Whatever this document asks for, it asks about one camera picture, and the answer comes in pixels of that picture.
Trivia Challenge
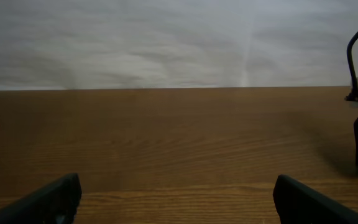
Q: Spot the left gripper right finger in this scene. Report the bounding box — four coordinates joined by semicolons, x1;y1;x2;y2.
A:
272;174;358;224

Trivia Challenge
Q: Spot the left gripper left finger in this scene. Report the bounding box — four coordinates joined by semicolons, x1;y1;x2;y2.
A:
0;172;83;224

